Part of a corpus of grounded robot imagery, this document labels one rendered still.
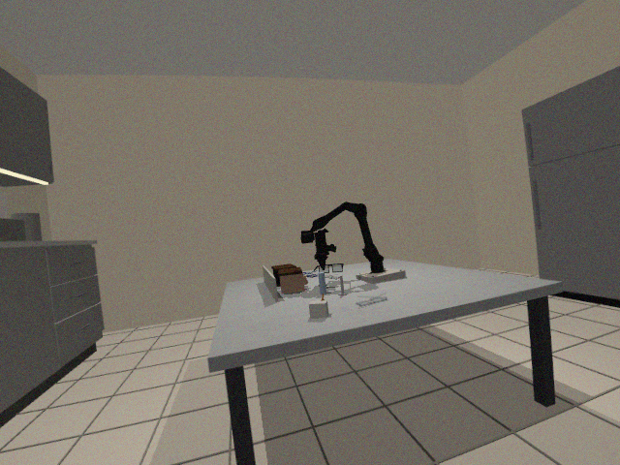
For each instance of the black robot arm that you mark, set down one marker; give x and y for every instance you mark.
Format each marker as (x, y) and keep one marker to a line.
(370, 251)

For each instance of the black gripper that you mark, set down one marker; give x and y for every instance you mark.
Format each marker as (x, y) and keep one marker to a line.
(321, 254)

